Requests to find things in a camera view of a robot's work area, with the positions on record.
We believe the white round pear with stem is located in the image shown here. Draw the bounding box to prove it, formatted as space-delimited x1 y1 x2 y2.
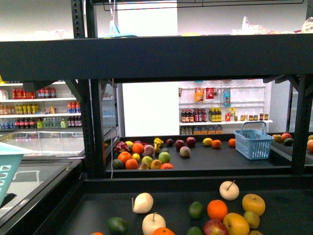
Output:
219 180 240 201

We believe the white grocery shelf with bottles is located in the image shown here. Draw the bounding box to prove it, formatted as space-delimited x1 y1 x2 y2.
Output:
179 79 271 135

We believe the kiwi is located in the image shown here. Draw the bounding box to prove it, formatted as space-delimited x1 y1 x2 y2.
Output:
248 230 264 235
244 211 260 229

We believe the blue basket on far shelf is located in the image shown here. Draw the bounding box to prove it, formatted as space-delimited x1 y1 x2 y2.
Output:
233 121 274 160

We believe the green avocado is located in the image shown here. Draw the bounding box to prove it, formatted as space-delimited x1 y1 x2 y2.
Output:
186 226 203 235
107 217 129 235

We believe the green avocado centre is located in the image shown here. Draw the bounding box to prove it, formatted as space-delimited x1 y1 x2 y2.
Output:
186 226 203 235

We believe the black metal fruit shelf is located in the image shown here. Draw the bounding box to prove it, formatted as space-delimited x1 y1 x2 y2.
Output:
0 0 313 235

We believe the green lime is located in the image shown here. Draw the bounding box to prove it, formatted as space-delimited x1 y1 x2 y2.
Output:
188 201 204 219

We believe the far fruit pile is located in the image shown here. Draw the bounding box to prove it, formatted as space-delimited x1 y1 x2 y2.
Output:
112 136 237 170

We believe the kiwi rear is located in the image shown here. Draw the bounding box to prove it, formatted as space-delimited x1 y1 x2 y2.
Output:
244 211 260 229

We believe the white pear front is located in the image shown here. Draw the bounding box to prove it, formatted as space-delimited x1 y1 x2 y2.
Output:
142 212 166 235

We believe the yellow orange apple centre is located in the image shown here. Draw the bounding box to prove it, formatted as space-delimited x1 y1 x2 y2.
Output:
223 212 250 235

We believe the golden apple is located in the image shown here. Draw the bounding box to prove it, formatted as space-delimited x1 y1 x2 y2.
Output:
242 194 266 216

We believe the large orange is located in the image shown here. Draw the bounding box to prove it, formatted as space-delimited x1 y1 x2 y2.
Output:
152 227 175 235

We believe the orange tangerine centre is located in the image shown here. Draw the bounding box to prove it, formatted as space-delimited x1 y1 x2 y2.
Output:
207 200 228 221

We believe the red yellow apple centre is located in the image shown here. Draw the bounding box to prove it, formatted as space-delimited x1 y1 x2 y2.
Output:
202 219 229 235

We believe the kiwi front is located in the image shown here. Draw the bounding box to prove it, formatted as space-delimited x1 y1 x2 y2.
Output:
248 230 264 235

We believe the light blue shopping basket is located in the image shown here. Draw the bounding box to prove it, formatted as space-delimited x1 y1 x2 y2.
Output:
0 142 33 204

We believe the drinks shelf left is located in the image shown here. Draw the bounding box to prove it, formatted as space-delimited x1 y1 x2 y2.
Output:
0 81 82 130

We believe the white pear rear left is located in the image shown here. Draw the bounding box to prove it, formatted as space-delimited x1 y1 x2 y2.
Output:
132 192 154 214

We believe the glass freezer chest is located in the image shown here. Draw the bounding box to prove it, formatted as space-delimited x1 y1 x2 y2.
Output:
0 128 88 222

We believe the green avocado left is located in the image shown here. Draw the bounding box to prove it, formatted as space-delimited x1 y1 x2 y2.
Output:
107 217 129 235

